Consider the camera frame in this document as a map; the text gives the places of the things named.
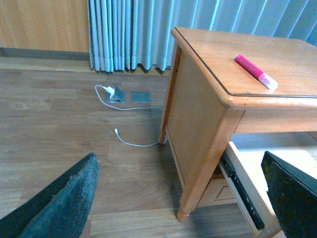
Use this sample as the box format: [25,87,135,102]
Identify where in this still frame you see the closed metal floor plate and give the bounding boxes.
[131,92,152,103]

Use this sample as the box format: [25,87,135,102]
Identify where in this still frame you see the wooden drawer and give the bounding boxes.
[219,132,317,238]
[197,174,236,207]

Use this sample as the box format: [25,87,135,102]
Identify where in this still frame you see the light grey-blue curtain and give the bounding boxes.
[87,0,317,72]

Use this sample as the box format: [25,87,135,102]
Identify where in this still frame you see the wooden nightstand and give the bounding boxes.
[158,26,317,223]

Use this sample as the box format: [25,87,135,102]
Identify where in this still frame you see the open metal floor socket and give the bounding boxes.
[108,86,126,103]

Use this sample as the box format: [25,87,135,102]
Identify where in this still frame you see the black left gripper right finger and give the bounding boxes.
[261,151,317,238]

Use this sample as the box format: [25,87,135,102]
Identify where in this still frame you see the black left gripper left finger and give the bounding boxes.
[0,153,100,238]

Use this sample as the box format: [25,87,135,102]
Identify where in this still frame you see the light wood cabinet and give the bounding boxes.
[0,0,89,60]

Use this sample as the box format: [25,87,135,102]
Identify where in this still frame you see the white charging cable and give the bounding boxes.
[95,85,164,147]

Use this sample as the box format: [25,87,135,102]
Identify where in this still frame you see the white charger plug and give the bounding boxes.
[103,86,115,94]

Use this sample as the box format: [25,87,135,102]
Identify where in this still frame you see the pink highlighter marker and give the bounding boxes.
[235,54,278,90]

